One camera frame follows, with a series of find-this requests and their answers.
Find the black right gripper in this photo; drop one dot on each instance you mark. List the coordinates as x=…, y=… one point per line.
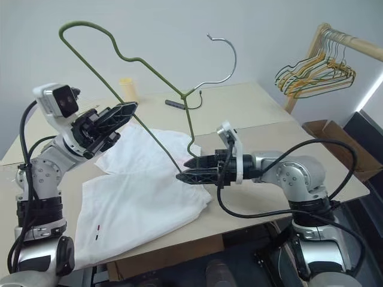
x=224, y=167

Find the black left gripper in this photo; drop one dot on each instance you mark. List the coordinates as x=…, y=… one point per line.
x=86, y=131

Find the white shorts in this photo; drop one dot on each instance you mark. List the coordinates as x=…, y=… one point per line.
x=134, y=194

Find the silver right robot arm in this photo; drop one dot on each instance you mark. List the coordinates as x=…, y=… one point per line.
x=299, y=176

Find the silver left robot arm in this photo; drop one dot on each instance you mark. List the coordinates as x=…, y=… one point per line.
x=45, y=173

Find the yellow plastic cup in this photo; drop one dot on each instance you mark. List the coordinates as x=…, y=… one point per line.
x=129, y=88

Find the bunch of hangers on rack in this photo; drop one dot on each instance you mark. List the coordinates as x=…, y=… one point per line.
x=297, y=95

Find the brown cardboard box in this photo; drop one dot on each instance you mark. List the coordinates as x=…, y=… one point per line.
x=332, y=134

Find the black flat panel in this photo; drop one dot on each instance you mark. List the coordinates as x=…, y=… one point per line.
x=366, y=131

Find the wooden clothes rack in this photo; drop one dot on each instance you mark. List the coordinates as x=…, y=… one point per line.
x=363, y=45

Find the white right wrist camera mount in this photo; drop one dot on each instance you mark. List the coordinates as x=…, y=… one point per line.
x=232, y=136

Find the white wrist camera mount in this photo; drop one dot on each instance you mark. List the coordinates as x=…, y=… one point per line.
x=232, y=136
x=52, y=97

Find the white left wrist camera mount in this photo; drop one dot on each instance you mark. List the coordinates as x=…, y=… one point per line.
x=52, y=97

